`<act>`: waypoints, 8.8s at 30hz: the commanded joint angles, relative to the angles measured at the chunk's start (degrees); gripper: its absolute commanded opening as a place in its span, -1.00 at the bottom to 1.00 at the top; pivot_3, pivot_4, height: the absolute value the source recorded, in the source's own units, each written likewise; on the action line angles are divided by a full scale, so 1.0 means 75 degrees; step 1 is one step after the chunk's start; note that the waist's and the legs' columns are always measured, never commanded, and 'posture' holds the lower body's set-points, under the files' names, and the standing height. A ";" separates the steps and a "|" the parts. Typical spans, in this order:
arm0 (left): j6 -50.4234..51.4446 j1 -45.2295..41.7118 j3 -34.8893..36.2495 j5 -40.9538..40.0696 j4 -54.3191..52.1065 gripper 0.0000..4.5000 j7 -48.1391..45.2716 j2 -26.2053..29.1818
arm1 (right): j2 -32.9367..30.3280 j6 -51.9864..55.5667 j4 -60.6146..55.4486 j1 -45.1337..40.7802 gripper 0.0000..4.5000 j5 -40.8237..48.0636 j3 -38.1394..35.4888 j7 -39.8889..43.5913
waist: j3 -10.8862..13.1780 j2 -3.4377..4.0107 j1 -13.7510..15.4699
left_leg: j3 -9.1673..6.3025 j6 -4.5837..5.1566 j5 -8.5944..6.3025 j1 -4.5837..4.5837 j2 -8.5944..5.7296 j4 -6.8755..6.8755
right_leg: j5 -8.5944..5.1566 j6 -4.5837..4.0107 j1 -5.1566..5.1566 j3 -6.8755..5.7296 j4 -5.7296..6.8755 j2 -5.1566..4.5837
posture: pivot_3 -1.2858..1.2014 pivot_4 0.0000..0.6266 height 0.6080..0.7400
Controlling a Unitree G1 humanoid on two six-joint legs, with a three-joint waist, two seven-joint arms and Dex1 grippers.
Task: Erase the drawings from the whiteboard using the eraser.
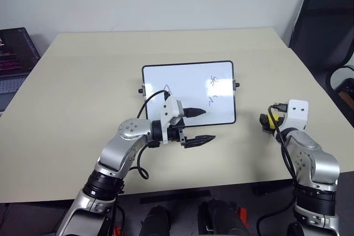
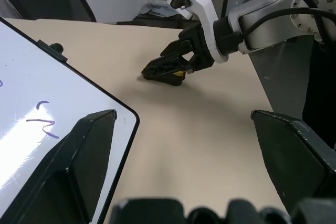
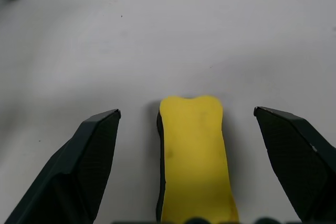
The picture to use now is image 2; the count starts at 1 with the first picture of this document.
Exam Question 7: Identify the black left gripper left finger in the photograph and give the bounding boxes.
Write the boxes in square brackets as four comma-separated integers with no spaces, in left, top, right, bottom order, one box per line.
[0,109,118,224]

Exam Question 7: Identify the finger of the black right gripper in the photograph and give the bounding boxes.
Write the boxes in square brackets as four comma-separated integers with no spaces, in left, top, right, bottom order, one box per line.
[141,51,191,78]
[159,39,192,57]

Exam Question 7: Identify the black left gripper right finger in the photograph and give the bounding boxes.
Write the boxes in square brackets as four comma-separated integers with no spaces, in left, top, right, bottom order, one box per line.
[250,109,336,224]

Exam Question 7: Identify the black and yellow eraser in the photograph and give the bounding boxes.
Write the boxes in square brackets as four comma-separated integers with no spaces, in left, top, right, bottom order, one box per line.
[141,68,186,88]

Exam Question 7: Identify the black whiteboard edge clip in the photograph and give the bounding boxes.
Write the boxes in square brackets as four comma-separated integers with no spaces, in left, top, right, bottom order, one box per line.
[36,39,68,63]

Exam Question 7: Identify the black flat bag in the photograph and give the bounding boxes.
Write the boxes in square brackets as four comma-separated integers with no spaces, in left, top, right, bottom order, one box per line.
[116,15,201,30]

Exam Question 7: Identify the grey crumpled cloth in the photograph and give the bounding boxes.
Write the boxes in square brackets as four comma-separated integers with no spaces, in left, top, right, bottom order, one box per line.
[140,2,182,18]

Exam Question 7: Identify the dark robot torso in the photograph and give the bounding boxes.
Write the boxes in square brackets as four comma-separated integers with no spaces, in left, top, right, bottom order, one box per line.
[301,11,336,153]

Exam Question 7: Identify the black round knob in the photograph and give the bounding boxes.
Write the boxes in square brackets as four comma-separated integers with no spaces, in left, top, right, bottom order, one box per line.
[50,42,65,53]

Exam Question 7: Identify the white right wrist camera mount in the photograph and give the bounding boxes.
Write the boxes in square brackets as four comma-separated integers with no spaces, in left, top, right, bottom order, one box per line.
[166,0,229,65]

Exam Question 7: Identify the white whiteboard with black frame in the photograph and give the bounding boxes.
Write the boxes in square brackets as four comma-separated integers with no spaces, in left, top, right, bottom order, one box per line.
[0,16,140,224]

